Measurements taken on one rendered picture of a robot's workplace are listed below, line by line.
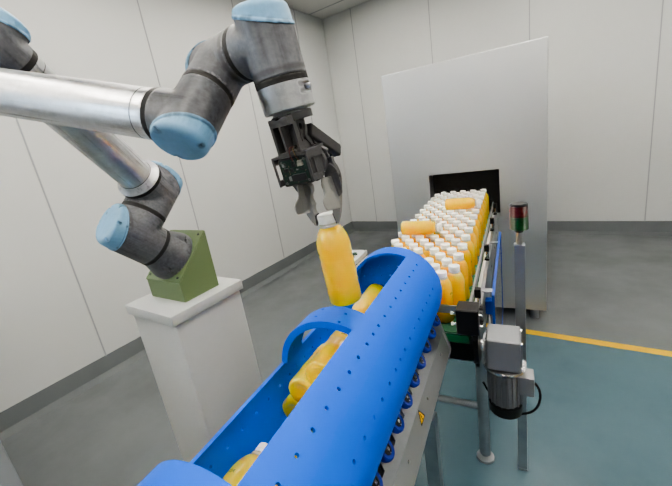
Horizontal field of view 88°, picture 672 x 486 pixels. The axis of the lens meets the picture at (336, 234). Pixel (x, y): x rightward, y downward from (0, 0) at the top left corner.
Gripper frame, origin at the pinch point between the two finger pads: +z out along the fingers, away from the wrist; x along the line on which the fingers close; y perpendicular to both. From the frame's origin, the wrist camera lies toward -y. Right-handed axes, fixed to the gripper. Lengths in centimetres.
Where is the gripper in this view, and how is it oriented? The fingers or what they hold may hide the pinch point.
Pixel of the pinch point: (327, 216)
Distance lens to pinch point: 67.8
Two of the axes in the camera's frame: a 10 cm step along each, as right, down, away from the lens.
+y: -3.8, 4.0, -8.3
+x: 8.9, -0.9, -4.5
